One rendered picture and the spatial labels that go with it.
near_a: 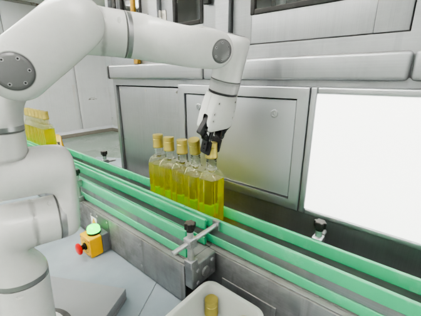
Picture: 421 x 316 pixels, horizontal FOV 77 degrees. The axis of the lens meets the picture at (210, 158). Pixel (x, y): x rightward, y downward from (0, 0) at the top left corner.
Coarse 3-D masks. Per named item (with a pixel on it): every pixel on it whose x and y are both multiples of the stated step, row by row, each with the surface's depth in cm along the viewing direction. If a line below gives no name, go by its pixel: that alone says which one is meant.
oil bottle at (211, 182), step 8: (200, 176) 75; (208, 176) 74; (216, 176) 74; (200, 184) 76; (208, 184) 74; (216, 184) 74; (200, 192) 77; (208, 192) 75; (216, 192) 75; (200, 200) 77; (208, 200) 75; (216, 200) 76; (200, 208) 78; (208, 208) 76; (216, 208) 76; (216, 216) 77
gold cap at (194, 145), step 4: (188, 140) 75; (192, 140) 75; (196, 140) 74; (192, 144) 74; (196, 144) 74; (192, 148) 75; (196, 148) 75; (192, 152) 76; (196, 152) 76; (200, 152) 77
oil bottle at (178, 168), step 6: (174, 162) 82; (180, 162) 81; (186, 162) 82; (174, 168) 82; (180, 168) 80; (174, 174) 82; (180, 174) 80; (174, 180) 83; (180, 180) 81; (174, 186) 84; (180, 186) 82; (174, 192) 84; (180, 192) 82; (174, 198) 85; (180, 198) 83
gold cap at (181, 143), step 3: (183, 138) 82; (177, 141) 79; (180, 141) 79; (183, 141) 79; (186, 141) 80; (177, 144) 80; (180, 144) 79; (183, 144) 79; (186, 144) 80; (177, 147) 80; (180, 147) 80; (183, 147) 80; (186, 147) 80; (177, 150) 80; (180, 150) 80; (183, 150) 80; (186, 150) 81; (177, 153) 81; (180, 153) 80; (183, 153) 80; (186, 153) 81
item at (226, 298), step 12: (204, 288) 66; (216, 288) 66; (192, 300) 63; (204, 300) 67; (228, 300) 64; (240, 300) 62; (180, 312) 60; (192, 312) 64; (228, 312) 65; (240, 312) 62; (252, 312) 60
